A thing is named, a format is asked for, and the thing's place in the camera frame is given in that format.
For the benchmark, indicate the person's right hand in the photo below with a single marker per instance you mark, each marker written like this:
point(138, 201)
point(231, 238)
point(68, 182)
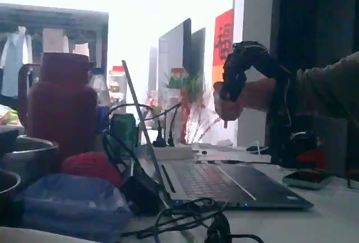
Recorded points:
point(258, 94)

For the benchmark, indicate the black leader arm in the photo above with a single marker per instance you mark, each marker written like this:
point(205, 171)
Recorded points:
point(269, 63)

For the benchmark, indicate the brown sleeved forearm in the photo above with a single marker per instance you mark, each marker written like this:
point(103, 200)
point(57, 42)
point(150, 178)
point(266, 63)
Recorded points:
point(328, 91)

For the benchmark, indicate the narrow dark glass panel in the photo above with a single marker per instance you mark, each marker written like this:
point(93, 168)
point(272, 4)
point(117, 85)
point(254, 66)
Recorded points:
point(198, 52)

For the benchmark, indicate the red calligraphy banner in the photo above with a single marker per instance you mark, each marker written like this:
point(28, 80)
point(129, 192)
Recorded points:
point(223, 29)

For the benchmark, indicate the red flower plant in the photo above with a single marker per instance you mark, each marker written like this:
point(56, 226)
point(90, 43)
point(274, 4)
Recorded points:
point(182, 83)

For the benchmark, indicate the silver laptop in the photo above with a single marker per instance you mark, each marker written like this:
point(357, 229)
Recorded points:
point(224, 181)

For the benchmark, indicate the wide dark glass panel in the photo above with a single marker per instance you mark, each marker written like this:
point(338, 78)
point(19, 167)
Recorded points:
point(174, 49)

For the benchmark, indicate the black smartphone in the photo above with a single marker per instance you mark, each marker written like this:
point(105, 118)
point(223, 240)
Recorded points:
point(307, 178)

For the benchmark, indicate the white power strip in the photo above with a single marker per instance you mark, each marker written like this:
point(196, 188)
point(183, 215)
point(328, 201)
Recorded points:
point(176, 153)

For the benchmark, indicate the green can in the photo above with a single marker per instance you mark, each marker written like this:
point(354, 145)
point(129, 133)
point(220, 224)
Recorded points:
point(123, 130)

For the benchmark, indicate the jar with red lid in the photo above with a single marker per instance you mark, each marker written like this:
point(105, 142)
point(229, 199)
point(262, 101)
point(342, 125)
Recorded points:
point(117, 86)

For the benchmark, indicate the small black power adapter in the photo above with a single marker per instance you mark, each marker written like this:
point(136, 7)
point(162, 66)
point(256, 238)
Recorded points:
point(140, 195)

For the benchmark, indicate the clear bottle blue cap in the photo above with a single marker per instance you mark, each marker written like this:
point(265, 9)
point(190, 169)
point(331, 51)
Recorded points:
point(99, 88)

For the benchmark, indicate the red fabric pouch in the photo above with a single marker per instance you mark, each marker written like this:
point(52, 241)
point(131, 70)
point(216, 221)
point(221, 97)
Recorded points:
point(92, 164)

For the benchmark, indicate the small beige paper bag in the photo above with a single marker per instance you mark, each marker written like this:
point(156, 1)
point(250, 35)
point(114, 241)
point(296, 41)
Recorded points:
point(81, 50)

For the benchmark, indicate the dark red thermos jug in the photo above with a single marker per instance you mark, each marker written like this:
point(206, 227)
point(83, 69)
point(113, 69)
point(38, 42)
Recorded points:
point(61, 108)

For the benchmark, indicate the large beige paper bag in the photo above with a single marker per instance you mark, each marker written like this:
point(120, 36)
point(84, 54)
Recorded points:
point(54, 41)

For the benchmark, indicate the dark wooden shelf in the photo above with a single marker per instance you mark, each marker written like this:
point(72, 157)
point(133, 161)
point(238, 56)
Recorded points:
point(56, 15)

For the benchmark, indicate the wet wipes pack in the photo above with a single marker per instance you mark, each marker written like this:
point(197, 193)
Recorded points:
point(73, 209)

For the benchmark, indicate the stainless steel bowl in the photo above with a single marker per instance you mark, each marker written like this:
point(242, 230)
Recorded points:
point(31, 156)
point(8, 184)

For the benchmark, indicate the white hanging garment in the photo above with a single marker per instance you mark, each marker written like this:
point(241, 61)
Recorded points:
point(14, 57)

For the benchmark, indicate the colourful snack bag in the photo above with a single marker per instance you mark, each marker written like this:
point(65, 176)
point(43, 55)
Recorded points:
point(8, 116)

